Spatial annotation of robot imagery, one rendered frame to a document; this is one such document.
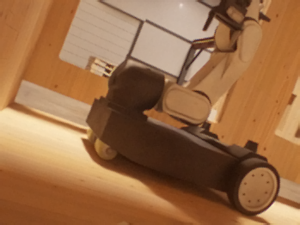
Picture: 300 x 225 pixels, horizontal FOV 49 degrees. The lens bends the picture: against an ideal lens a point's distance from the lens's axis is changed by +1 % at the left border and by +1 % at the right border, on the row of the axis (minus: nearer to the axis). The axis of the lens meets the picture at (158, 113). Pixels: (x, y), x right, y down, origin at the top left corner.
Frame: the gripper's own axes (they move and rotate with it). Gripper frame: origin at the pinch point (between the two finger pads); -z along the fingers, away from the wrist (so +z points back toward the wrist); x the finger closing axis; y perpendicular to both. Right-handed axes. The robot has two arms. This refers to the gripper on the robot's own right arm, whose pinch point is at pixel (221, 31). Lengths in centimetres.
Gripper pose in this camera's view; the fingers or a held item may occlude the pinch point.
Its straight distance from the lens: 110.7
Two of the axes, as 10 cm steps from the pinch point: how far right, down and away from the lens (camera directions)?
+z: 4.5, -8.9, 0.0
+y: -3.4, -1.7, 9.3
